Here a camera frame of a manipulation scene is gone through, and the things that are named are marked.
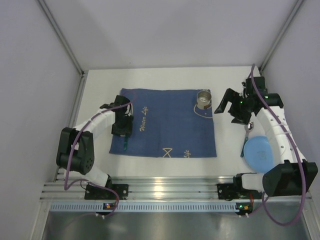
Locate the right frame post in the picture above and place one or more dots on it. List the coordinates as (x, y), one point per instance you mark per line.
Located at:
(298, 4)

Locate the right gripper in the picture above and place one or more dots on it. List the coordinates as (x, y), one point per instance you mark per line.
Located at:
(235, 108)

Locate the black handled knife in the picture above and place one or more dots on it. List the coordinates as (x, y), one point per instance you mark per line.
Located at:
(125, 146)

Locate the blue plastic plate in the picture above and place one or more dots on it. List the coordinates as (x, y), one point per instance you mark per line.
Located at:
(258, 154)

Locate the frame post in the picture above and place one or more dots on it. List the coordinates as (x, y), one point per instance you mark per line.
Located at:
(60, 35)
(298, 4)

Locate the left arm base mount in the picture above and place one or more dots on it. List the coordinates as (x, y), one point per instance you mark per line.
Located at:
(97, 193)

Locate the beige cup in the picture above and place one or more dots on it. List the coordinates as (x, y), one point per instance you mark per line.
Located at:
(204, 99)

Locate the blue cloth placemat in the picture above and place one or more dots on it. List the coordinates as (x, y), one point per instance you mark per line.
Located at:
(167, 124)

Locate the aluminium rail beam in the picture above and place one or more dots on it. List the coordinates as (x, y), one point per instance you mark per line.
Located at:
(146, 189)

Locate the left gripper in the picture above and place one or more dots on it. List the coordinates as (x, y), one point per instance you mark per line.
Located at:
(122, 130)

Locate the spoon with blue handle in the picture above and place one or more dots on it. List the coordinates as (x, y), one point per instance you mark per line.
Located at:
(248, 128)

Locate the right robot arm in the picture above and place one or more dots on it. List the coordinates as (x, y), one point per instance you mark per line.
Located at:
(290, 173)

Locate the perforated cable duct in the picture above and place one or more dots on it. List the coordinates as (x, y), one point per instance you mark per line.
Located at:
(154, 207)

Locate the left frame post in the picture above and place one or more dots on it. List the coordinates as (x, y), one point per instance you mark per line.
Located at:
(60, 35)

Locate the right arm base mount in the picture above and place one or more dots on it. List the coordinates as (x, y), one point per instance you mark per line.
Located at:
(228, 192)

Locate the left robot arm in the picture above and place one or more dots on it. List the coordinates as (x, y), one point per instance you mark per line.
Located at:
(76, 147)

